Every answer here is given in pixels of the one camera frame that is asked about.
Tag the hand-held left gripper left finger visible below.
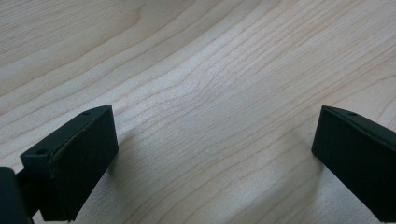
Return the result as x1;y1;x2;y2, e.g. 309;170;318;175
20;104;120;223

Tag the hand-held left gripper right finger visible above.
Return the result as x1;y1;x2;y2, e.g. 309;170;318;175
311;105;396;223

